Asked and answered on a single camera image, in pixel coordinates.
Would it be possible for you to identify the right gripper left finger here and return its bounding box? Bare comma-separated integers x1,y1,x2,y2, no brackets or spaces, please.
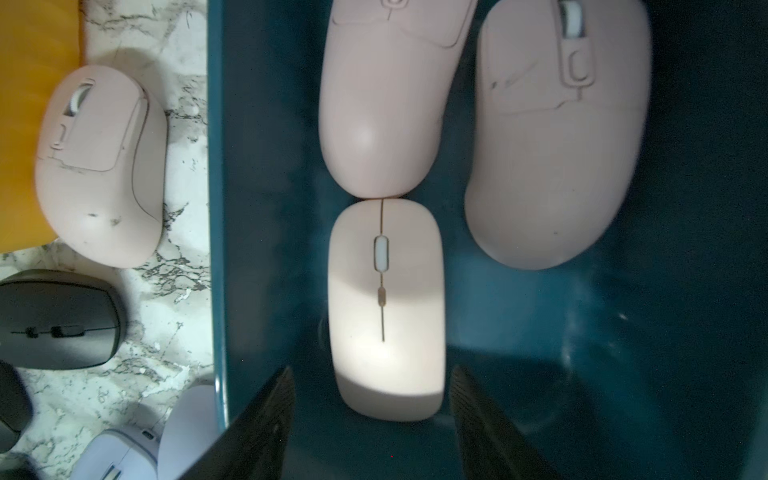
182,366,296,480

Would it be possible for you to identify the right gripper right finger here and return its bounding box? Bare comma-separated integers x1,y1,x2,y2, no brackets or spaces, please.
449,365,560,479

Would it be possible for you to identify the teal storage box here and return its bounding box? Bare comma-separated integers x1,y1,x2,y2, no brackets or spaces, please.
208,1,767,479

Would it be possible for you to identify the pink mouse with scroll wheel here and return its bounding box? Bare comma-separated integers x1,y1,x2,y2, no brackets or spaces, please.
464,1,652,270

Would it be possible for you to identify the black mouse near yellow box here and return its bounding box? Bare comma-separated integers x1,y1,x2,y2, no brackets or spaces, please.
1,269,127,370

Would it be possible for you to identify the yellow storage box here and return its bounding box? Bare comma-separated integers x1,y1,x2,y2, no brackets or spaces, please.
1,1,81,253

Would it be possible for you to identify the purple mouse upper right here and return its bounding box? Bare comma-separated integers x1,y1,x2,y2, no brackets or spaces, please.
157,385,220,480

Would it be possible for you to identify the purple mouse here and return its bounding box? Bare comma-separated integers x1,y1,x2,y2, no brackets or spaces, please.
70,425,160,480
157,385,220,480

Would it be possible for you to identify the purple mouse left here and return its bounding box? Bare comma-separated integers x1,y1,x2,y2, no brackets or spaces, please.
70,425,160,480

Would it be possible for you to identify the black mouse middle right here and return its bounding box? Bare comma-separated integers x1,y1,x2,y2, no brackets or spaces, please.
0,362,33,453

